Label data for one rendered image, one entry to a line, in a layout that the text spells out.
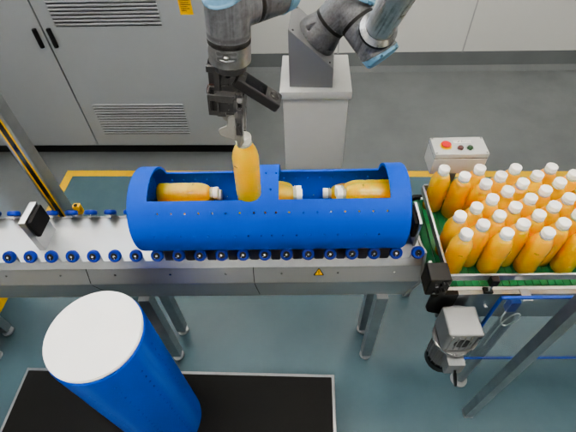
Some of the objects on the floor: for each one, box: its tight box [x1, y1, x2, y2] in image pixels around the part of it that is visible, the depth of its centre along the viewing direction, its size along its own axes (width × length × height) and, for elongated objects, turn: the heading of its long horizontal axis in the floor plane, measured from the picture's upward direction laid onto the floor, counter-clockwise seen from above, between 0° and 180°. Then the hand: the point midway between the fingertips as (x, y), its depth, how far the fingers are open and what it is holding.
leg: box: [357, 294, 375, 334], centre depth 203 cm, size 6×6×63 cm
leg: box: [159, 297, 189, 335], centre depth 205 cm, size 6×6×63 cm
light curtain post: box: [0, 93, 75, 217], centre depth 183 cm, size 6×6×170 cm
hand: (243, 137), depth 104 cm, fingers closed on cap, 4 cm apart
